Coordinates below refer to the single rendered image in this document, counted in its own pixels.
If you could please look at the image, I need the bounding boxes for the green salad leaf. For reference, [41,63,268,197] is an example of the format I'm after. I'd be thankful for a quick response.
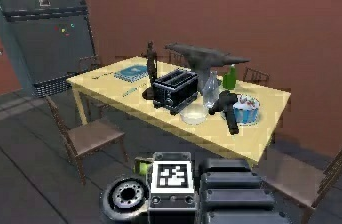
[132,157,153,177]

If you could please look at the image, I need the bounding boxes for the green bottle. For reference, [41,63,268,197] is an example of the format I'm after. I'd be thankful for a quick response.
[222,63,237,91]

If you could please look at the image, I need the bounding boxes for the clear glass bottle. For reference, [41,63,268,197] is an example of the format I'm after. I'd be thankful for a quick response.
[201,69,221,110]

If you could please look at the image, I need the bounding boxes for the black toaster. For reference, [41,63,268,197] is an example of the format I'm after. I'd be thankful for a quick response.
[151,68,200,116]

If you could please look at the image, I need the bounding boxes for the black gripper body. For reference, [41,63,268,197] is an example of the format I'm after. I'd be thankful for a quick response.
[100,175,152,224]

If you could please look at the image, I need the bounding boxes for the blue book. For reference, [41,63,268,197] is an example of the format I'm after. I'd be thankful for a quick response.
[113,64,149,84]

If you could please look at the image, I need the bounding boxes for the dark grey fridge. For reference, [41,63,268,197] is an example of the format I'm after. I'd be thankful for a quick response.
[0,0,97,99]

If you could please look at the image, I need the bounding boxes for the pale yellow wooden table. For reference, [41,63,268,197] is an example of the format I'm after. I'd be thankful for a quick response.
[66,55,292,167]

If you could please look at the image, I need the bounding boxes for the dark slim statue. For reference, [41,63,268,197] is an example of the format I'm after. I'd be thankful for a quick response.
[141,40,159,101]

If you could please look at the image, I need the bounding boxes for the blue and white cake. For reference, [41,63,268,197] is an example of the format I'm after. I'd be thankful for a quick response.
[232,94,261,126]

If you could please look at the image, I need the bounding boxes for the brown wooden chair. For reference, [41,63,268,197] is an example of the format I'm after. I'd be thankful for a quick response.
[44,95,129,186]
[260,127,342,224]
[242,67,271,86]
[168,49,189,68]

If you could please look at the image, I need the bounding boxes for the clear glass bowl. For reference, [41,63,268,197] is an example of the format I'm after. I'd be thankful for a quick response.
[179,103,209,126]

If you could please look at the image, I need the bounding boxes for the dark grey anvil-shaped sculpture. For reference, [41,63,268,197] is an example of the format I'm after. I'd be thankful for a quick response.
[164,42,251,94]

